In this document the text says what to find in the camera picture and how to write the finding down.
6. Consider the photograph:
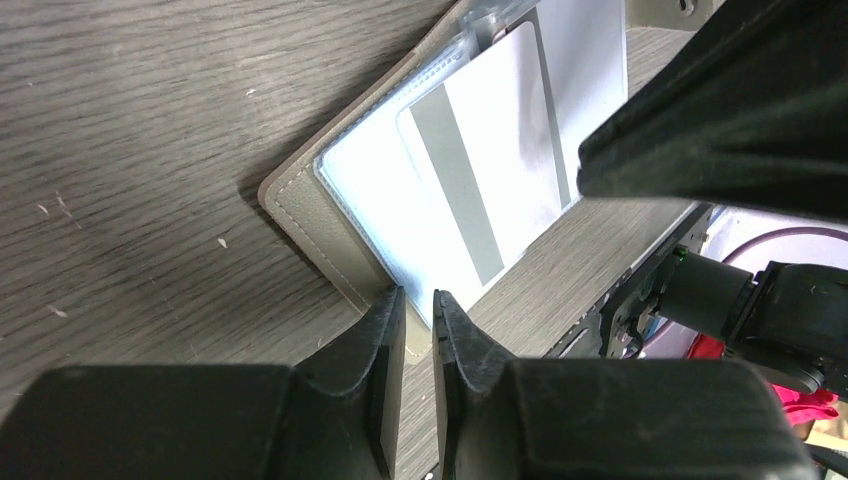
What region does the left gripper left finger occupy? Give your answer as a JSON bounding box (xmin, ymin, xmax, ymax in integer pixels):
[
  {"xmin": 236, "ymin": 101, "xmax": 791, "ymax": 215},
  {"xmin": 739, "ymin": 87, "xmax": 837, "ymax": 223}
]
[{"xmin": 1, "ymin": 287, "xmax": 406, "ymax": 479}]

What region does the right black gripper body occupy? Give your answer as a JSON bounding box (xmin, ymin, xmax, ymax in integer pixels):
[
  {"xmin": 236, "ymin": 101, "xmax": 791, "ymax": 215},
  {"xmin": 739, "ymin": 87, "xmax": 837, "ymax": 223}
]
[{"xmin": 578, "ymin": 1, "xmax": 847, "ymax": 222}]

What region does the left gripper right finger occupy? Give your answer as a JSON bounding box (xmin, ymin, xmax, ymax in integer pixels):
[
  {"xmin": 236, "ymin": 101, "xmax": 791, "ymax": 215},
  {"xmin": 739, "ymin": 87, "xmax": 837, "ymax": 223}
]
[{"xmin": 433, "ymin": 290, "xmax": 818, "ymax": 479}]

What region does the white credit card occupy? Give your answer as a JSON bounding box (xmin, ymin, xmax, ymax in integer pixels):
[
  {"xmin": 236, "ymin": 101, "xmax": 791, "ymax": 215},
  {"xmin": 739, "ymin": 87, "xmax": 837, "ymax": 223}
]
[{"xmin": 536, "ymin": 1, "xmax": 628, "ymax": 208}]

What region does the striped credit card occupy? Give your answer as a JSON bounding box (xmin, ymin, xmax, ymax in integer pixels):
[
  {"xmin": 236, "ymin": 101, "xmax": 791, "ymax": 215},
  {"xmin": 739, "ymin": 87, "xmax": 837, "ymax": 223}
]
[{"xmin": 396, "ymin": 20, "xmax": 572, "ymax": 292}]

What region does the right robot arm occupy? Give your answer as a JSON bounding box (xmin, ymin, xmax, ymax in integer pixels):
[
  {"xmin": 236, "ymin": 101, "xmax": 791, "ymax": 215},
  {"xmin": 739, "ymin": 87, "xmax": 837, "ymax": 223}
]
[{"xmin": 578, "ymin": 1, "xmax": 847, "ymax": 396}]

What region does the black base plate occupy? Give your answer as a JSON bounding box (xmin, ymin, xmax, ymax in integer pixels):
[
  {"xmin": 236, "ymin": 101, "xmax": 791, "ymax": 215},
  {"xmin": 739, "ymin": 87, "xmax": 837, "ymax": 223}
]
[{"xmin": 544, "ymin": 203, "xmax": 714, "ymax": 359}]

